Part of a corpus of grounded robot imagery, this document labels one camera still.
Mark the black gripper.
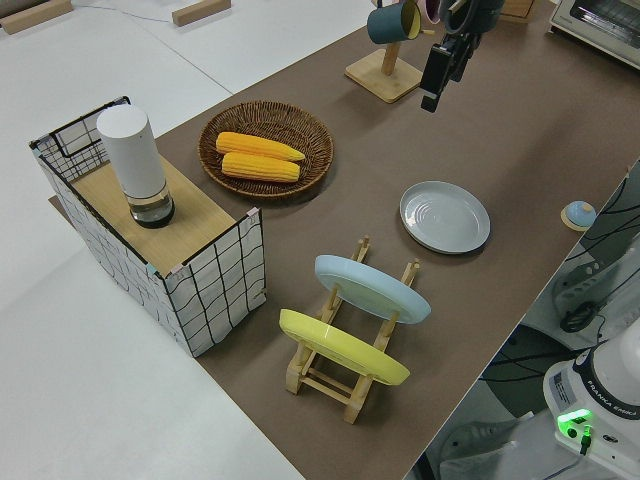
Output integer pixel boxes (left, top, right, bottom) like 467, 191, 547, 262
421, 30, 475, 113

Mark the gray plate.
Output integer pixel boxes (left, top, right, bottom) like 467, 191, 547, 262
398, 180, 492, 257

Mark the light blue plate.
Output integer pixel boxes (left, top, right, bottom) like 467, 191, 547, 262
314, 254, 432, 325

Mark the yellow plate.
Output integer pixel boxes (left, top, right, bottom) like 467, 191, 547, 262
278, 308, 412, 387

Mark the wooden plate rack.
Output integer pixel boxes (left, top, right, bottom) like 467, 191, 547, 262
284, 234, 422, 425

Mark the wooden mug tree stand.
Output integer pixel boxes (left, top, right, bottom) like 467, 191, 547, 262
344, 0, 434, 105

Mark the brown table mat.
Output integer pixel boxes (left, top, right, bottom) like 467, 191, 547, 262
47, 0, 640, 480

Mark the pink mug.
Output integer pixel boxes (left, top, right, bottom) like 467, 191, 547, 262
417, 0, 445, 25

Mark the dark teal mug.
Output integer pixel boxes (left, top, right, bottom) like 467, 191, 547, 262
367, 0, 424, 44

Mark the round wicker basket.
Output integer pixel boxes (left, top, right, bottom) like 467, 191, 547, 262
198, 101, 335, 201

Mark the yellow corn cob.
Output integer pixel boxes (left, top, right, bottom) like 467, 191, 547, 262
215, 131, 307, 163
220, 152, 302, 184

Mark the white toaster oven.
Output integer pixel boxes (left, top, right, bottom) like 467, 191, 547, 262
546, 0, 640, 72

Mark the wooden block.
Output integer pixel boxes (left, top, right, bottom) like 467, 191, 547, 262
171, 0, 233, 27
0, 0, 74, 35

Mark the grid-patterned storage box wooden top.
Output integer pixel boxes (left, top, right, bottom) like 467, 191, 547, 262
28, 95, 266, 359

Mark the white cylinder bottle glass base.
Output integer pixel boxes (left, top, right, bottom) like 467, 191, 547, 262
96, 107, 177, 230

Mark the black cable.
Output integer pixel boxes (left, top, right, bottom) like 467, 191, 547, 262
574, 164, 640, 266
477, 347, 569, 384

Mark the thin blue cable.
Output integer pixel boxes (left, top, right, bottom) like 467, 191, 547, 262
74, 0, 172, 24

